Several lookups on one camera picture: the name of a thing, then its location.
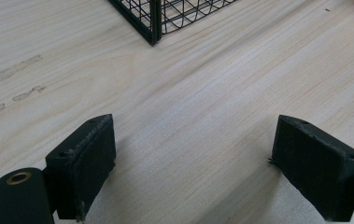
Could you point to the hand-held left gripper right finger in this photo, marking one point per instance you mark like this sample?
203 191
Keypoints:
314 168

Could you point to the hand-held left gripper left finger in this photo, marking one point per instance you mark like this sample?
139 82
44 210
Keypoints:
81 168

